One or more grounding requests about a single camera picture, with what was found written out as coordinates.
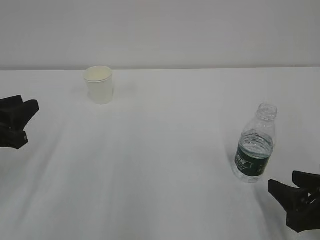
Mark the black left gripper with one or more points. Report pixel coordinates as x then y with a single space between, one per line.
14 119

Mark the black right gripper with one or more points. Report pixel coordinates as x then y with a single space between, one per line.
302 207

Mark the clear green-label water bottle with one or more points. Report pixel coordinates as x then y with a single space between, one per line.
256 144

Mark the white paper cup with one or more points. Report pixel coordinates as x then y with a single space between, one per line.
99 83

